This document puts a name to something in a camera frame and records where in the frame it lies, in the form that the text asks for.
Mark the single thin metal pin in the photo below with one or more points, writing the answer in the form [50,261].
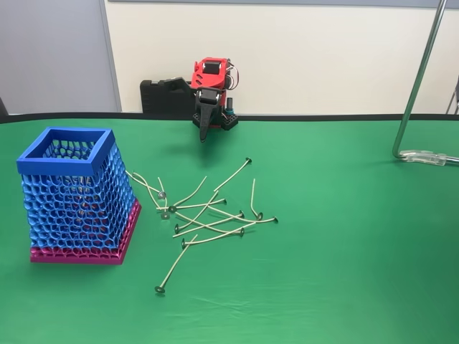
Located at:
[84,208]
[171,208]

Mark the chrome stand pole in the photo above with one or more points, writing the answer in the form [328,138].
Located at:
[416,82]

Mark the black clamp knob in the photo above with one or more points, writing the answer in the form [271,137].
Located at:
[230,105]

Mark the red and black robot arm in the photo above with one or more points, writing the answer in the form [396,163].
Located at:
[201,77]

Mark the clear plastic stand clamp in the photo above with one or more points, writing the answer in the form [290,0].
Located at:
[426,157]

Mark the beige candle wick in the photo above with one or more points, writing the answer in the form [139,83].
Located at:
[242,233]
[259,216]
[176,227]
[275,219]
[183,243]
[247,160]
[224,201]
[159,289]
[127,172]
[165,215]
[161,194]
[241,215]

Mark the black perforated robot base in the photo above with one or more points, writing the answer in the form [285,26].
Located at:
[229,122]

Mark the blue and magenta mesh basket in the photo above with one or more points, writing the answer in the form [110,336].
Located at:
[57,166]

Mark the green cloth with black rim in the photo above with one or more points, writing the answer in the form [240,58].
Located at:
[322,268]

